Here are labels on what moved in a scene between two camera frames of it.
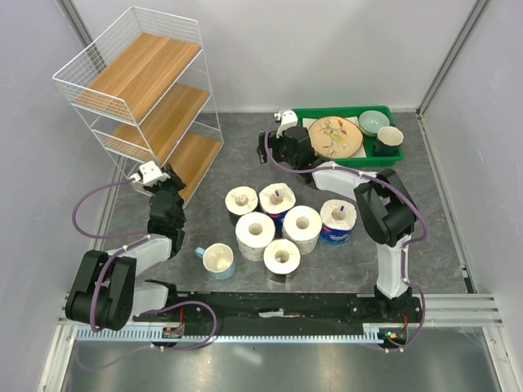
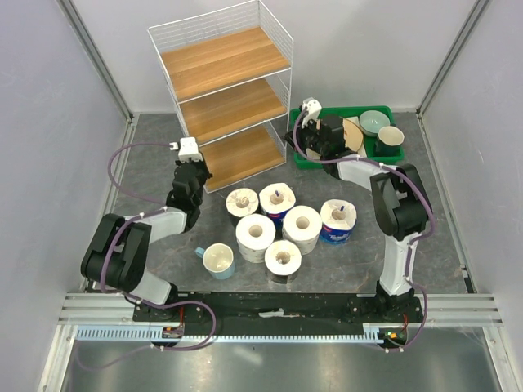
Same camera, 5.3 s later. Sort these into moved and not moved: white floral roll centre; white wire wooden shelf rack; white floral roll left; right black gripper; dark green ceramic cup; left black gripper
Moved: right black gripper; white wire wooden shelf rack; left black gripper
Not moved: dark green ceramic cup; white floral roll centre; white floral roll left
